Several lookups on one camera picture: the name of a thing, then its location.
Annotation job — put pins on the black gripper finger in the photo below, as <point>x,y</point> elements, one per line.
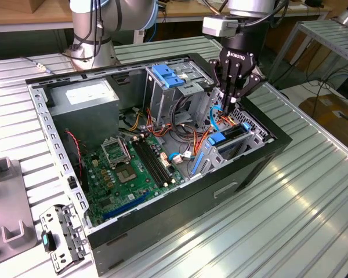
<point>249,84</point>
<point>217,75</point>

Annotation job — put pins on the hard disk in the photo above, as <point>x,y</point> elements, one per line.
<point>233,132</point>

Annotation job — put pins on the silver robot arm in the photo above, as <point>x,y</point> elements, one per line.
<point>87,34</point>

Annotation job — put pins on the grey metal disk bay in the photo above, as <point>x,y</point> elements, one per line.
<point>249,118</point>

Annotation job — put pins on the grey metal drive cage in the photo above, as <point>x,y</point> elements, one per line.
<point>159,95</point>

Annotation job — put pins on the wooden top desk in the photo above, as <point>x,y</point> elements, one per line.
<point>301,11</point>
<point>32,17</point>

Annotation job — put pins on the metal slat table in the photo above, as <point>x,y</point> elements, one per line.
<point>322,32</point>

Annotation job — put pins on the large cardboard box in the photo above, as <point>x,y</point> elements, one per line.
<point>327,116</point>

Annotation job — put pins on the white device under desk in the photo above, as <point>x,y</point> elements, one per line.
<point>139,36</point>

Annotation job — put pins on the black RAM slot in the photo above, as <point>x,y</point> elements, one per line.
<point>155,162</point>
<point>152,163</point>
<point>148,164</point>
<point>159,161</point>

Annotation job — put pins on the CPU socket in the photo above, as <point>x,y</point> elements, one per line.
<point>126,174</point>

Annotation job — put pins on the black open PC case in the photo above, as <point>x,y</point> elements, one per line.
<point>191,208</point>

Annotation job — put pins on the grey power supply unit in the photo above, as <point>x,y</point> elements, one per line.
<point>84,121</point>

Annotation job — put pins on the green motherboard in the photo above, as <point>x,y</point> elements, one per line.
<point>124,197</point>

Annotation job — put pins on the blue expansion slot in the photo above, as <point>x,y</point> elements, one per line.
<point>124,207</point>

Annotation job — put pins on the black case fan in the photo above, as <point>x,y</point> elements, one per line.
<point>75,162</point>

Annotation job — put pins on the grey parts rack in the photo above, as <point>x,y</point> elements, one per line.
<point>5,202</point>

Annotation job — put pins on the blue plastic drive bracket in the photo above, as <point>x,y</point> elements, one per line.
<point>168,76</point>

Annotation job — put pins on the grey metal card bracket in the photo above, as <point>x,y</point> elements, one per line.
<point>66,240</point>

